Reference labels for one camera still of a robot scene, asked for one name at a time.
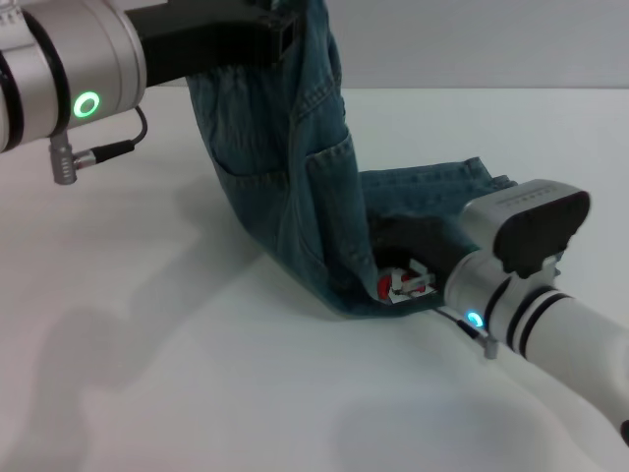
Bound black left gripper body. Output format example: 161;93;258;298
124;0;277;89

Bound red white camera mount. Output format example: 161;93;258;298
374;260;439;306

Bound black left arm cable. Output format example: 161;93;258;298
47;106;149;187

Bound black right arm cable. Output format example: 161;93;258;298
433;306;500;361

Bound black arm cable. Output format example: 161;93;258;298
47;106;149;187
433;306;500;361

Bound blue denim shorts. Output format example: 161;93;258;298
188;0;518;321

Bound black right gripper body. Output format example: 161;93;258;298
376;214;476;277

